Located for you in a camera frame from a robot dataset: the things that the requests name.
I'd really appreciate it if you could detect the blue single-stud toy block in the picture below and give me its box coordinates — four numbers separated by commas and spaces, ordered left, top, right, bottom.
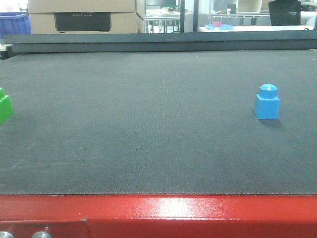
254, 84, 280, 120

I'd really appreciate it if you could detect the green two-stud toy block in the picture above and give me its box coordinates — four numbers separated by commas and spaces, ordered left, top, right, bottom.
0, 88, 14, 124

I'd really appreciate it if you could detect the black conveyor belt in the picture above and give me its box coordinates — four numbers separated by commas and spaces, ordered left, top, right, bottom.
0, 50, 317, 195

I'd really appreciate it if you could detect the red cylinder on tray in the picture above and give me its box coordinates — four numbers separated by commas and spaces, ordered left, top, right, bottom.
213, 21, 222, 27

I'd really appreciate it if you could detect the blue tray on table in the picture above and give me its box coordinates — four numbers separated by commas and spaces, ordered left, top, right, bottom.
205, 24, 234, 31

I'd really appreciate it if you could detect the white background table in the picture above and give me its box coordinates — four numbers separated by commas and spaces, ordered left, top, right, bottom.
199, 25, 314, 33

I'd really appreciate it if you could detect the cardboard box with black label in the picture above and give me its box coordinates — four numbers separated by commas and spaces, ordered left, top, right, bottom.
27, 0, 146, 34

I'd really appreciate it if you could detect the black office chair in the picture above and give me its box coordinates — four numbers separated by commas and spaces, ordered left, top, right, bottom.
268, 0, 302, 26

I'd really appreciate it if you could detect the silver bolt head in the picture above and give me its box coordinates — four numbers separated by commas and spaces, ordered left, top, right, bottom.
32, 232, 52, 238
0, 231, 14, 238

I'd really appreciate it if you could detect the blue plastic crate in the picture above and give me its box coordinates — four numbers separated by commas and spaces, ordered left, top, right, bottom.
0, 12, 31, 39

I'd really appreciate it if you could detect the red conveyor frame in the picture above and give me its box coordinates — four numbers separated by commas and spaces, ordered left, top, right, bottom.
0, 195, 317, 238

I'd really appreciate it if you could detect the dark grey conveyor rail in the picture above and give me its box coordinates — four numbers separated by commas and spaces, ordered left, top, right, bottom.
4, 30, 317, 54

